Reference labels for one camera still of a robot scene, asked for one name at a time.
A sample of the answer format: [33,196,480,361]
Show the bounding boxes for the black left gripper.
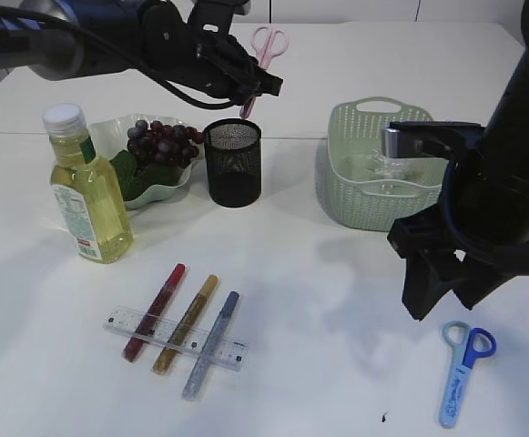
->
[139,1,283,103]

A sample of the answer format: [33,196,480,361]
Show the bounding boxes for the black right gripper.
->
[388,154,529,320]

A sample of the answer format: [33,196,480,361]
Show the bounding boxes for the pink purple scissors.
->
[239,25,290,120]

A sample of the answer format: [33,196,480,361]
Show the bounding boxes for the blue scissors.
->
[438,320,496,429]

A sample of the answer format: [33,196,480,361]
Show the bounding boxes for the red artificial grape bunch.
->
[110,119,203,201]

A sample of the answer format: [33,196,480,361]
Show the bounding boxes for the clear plastic sheet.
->
[363,151,411,195]

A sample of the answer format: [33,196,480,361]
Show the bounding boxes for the yellow tea bottle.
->
[42,103,133,264]

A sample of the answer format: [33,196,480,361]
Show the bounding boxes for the red glitter glue pen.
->
[122,263,186,362]

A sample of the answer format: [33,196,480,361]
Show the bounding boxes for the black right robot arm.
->
[381,1,529,320]

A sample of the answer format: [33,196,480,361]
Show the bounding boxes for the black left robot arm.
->
[0,1,283,110]

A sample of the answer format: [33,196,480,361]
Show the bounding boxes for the black mesh pen holder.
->
[203,118,261,208]

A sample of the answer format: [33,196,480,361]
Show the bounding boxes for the pale green plastic basket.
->
[327,97,446,232]

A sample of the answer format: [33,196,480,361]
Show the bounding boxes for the pale green wavy plate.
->
[88,113,205,209]

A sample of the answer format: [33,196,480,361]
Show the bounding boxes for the clear plastic ruler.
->
[103,306,249,371]

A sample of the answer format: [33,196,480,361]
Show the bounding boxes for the silver glitter glue pen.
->
[181,291,239,401]

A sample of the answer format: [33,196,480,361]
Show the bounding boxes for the gold glitter glue pen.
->
[152,274,219,375]

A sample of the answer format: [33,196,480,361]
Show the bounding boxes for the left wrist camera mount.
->
[187,0,251,35]

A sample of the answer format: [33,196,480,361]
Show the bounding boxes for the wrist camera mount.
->
[381,121,484,161]
[187,0,251,35]

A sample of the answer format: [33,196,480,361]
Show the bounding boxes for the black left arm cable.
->
[0,0,247,110]

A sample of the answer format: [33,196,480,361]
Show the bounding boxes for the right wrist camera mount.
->
[381,121,484,161]

